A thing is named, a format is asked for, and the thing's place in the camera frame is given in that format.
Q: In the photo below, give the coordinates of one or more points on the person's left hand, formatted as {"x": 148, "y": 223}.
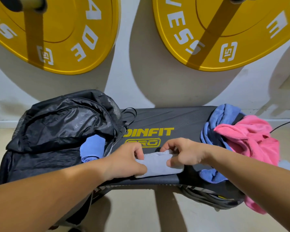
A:
{"x": 122, "y": 161}

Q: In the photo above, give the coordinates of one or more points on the person's right hand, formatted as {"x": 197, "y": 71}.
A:
{"x": 187, "y": 152}

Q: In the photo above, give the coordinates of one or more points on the person's right thumb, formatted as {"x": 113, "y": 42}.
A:
{"x": 168, "y": 145}

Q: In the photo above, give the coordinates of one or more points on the person's left thumb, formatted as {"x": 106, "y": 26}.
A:
{"x": 140, "y": 169}

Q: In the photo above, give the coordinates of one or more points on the grey towel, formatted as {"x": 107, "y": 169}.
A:
{"x": 159, "y": 165}

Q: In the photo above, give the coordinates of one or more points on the person's right forearm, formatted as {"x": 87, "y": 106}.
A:
{"x": 258, "y": 181}

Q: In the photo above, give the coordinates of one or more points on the person's left forearm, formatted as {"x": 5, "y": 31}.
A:
{"x": 42, "y": 193}

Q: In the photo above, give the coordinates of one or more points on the black workout bench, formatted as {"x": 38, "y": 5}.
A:
{"x": 164, "y": 147}

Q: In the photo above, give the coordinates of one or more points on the blue crumpled towel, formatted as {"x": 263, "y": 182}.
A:
{"x": 216, "y": 132}

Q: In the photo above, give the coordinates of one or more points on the blue rolled towel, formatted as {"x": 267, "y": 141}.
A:
{"x": 93, "y": 148}

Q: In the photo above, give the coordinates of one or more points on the pink crumpled towel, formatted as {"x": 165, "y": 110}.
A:
{"x": 251, "y": 140}

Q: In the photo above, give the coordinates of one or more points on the black backpack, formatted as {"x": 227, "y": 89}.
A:
{"x": 60, "y": 140}

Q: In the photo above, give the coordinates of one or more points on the yellow weight plate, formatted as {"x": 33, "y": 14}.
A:
{"x": 62, "y": 31}
{"x": 227, "y": 33}

